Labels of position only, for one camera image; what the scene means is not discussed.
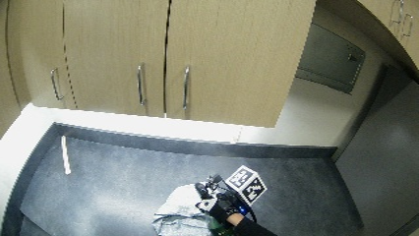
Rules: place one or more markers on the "white grey cloth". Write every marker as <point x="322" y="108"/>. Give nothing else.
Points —
<point x="184" y="209"/>

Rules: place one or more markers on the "white marker cube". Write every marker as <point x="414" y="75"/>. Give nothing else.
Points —
<point x="245" y="184"/>

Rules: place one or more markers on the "green bottle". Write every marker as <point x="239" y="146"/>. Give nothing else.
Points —
<point x="217" y="228"/>

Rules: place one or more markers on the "white strip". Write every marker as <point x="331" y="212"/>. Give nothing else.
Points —
<point x="65" y="155"/>

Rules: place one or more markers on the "beige wooden cabinet door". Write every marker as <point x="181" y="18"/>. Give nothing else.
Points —
<point x="109" y="49"/>
<point x="31" y="49"/>
<point x="239" y="59"/>

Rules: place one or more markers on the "dark grey tall appliance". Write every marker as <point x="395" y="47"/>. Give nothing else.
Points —
<point x="383" y="157"/>

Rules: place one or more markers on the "beige corner cabinet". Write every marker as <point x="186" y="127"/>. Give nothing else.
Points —
<point x="406" y="42"/>

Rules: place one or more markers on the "grey wall panel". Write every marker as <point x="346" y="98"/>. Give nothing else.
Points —
<point x="327" y="59"/>

